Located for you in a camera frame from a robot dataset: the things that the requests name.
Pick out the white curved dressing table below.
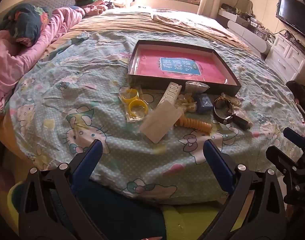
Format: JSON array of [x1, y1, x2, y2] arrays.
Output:
[[217, 7, 273, 53]]

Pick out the person's dark teal leg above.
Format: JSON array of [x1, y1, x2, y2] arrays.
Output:
[[75, 179, 167, 240]]

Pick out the brown strap wrist watch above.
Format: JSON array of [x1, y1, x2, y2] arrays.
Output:
[[213, 96, 237, 126]]

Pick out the black flat television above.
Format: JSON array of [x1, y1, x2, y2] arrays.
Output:
[[275, 0, 305, 41]]

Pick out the yellow spiral hair tie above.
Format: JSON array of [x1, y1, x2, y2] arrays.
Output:
[[174, 114, 213, 133]]

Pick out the cartoon cat printed bed sheet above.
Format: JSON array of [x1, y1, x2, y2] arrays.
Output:
[[7, 29, 305, 205]]

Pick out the clear plastic bag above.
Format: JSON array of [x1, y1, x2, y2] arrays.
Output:
[[184, 81, 211, 93]]

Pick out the grey quilted headboard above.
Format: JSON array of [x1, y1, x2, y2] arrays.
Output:
[[0, 0, 77, 28]]

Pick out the tan blanket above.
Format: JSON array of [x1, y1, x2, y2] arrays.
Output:
[[50, 6, 253, 53]]

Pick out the clutter of cosmetics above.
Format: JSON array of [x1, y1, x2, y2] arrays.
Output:
[[221, 3, 275, 39]]

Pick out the white drawer dresser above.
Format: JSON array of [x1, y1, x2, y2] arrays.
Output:
[[264, 33, 305, 83]]

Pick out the dark blue floral pillow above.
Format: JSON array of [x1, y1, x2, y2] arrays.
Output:
[[0, 4, 53, 47]]

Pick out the pink book with blue label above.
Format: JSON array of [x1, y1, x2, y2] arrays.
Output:
[[136, 49, 234, 84]]

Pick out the black item in clear bag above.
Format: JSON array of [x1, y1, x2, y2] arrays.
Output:
[[233, 114, 253, 131]]

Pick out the pink quilt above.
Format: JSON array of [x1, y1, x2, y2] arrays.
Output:
[[0, 6, 84, 111]]

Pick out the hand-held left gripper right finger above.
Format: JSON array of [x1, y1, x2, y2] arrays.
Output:
[[203, 139, 288, 240]]

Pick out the shallow dark cardboard box tray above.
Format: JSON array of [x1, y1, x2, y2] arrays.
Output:
[[127, 40, 242, 97]]

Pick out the bagged yellow bracelets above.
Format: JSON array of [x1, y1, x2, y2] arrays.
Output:
[[119, 87, 149, 123]]

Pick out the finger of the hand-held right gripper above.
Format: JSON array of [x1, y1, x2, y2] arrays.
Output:
[[266, 145, 305, 181], [283, 127, 305, 156]]

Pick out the pink fluffy cloth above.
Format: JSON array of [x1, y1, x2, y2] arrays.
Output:
[[83, 4, 106, 16]]

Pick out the wavy framed mirror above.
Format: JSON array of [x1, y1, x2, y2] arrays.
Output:
[[236, 0, 254, 16]]

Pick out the bag of yellow hair accessories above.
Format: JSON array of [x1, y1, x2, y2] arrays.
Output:
[[176, 94, 198, 113]]

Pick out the blue box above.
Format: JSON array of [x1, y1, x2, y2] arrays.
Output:
[[195, 94, 214, 114]]

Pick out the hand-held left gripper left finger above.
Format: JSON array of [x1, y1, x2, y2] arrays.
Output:
[[18, 139, 104, 240]]

